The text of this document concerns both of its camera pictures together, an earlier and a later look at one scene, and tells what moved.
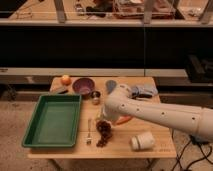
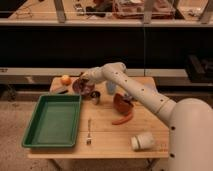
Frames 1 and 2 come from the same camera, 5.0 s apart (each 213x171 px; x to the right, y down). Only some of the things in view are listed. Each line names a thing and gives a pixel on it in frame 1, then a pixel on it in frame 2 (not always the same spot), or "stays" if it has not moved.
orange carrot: (124, 119) stays
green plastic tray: (55, 122) stays
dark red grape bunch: (105, 129) to (83, 86)
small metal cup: (96, 97) stays
